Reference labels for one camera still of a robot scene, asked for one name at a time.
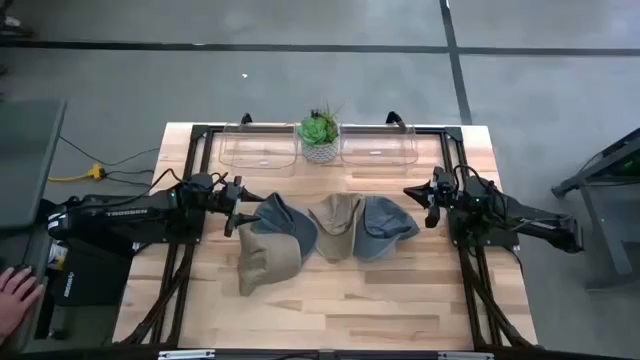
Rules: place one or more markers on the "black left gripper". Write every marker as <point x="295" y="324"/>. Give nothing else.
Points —
<point x="231" y="192"/>

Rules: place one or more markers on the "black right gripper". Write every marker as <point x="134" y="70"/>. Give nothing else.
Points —
<point x="444" y="190"/>

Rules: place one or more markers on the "blue-grey baseball cap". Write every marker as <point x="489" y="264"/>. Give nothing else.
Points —
<point x="280" y="215"/>
<point x="385" y="225"/>

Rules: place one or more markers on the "tan baseball cap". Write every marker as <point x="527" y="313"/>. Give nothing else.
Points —
<point x="335" y="215"/>
<point x="265" y="260"/>

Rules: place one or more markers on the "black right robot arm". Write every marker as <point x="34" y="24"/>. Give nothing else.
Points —
<point x="540" y="225"/>

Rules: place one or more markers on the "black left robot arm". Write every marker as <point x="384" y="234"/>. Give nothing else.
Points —
<point x="125" y="212"/>

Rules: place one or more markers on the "clear plastic bin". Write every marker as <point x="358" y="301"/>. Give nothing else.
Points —
<point x="257" y="147"/>
<point x="380" y="147"/>

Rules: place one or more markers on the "green plant in patterned pot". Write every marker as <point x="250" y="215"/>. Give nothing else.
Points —
<point x="320" y="150"/>

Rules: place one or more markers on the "dark metal stand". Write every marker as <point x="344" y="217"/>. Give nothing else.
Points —
<point x="575" y="184"/>

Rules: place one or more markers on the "black control box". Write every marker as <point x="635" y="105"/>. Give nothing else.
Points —
<point x="90" y="280"/>

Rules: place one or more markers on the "grey side table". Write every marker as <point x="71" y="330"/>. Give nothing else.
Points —
<point x="25" y="160"/>

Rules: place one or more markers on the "person's hand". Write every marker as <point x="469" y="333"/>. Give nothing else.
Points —
<point x="15" y="300"/>

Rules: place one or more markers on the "black metal table frame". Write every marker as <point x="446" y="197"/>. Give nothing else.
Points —
<point x="452" y="133"/>

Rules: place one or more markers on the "black frame clamp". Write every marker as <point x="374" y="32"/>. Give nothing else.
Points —
<point x="395" y="118"/>
<point x="246" y="119"/>

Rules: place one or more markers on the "silver metal bracket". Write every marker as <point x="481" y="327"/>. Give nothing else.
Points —
<point x="465" y="355"/>
<point x="185" y="354"/>

